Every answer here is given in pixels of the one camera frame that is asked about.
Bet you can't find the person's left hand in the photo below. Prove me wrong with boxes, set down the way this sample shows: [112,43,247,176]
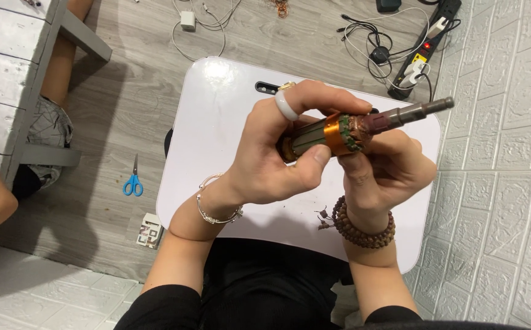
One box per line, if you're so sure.
[220,80,374,211]

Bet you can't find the person's right hand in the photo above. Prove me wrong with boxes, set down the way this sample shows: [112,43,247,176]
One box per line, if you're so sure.
[337,129,438,223]

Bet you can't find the copper wound motor armature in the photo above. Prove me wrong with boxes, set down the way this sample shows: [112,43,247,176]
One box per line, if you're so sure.
[277,96,455,164]

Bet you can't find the white lap table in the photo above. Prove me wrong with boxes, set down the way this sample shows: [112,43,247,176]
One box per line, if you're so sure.
[156,56,441,275]

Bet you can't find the white plug adapter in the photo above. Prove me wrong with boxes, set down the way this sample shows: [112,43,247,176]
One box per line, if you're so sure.
[426,16,450,40]
[398,61,427,89]

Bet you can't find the person's black clothing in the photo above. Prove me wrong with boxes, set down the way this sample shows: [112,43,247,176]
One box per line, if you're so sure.
[127,237,531,330]

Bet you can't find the black round adapter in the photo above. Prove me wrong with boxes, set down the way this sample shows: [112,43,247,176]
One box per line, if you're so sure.
[369,46,391,65]

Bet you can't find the small printed carton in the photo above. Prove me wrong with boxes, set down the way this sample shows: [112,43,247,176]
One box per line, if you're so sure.
[137,213,164,250]

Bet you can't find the black power strip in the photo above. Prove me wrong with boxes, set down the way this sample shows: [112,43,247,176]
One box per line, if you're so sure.
[387,0,463,101]

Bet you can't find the white charger adapter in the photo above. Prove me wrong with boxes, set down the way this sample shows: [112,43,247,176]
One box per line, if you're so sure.
[180,10,197,32]

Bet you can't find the dark device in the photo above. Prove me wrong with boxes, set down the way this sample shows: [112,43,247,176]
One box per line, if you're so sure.
[375,0,403,13]

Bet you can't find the white wooden table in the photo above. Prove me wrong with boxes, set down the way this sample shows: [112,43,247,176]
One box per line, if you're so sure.
[0,0,113,191]

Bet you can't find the brown wooden bead bracelet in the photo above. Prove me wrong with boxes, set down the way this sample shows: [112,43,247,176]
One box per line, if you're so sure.
[315,196,396,249]

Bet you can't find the white jade ring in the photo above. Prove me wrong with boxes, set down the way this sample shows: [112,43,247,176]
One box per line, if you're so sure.
[274,90,299,122]

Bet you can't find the silver bracelet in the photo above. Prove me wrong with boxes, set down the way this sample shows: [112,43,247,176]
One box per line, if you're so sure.
[196,173,244,225]

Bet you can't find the blue handled scissors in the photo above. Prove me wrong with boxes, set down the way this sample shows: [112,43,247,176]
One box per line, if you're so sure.
[123,153,144,197]

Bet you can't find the white charger cable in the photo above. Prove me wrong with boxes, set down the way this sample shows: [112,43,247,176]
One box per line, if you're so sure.
[170,0,243,62]

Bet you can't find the copper wire coil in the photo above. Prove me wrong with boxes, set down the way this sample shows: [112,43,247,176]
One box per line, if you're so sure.
[269,0,290,18]

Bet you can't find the black cable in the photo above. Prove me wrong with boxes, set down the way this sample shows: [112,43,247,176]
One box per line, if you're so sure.
[337,13,434,101]

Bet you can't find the thin white cable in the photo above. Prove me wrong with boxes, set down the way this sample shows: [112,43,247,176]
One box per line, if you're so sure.
[342,6,431,90]

